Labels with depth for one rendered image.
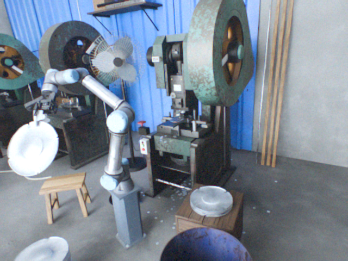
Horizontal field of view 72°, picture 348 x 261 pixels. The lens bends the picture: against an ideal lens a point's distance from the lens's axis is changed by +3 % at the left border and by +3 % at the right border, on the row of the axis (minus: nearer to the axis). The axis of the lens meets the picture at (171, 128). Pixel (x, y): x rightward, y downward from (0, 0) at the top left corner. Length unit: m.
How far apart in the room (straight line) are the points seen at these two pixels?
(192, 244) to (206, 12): 1.38
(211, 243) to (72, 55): 2.43
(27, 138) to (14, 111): 3.31
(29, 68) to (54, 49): 1.86
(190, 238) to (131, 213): 0.60
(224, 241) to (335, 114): 2.10
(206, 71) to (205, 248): 1.06
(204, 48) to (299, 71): 1.64
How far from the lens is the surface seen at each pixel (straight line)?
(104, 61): 2.68
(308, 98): 3.06
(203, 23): 1.63
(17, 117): 4.81
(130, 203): 1.81
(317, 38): 2.99
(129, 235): 1.95
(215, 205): 1.68
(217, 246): 1.44
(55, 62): 2.83
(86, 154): 3.41
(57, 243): 1.76
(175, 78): 2.08
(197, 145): 1.93
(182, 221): 1.67
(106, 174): 1.56
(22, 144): 1.49
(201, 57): 1.58
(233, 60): 1.87
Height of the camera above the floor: 1.41
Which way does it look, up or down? 19 degrees down
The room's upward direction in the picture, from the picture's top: 4 degrees counter-clockwise
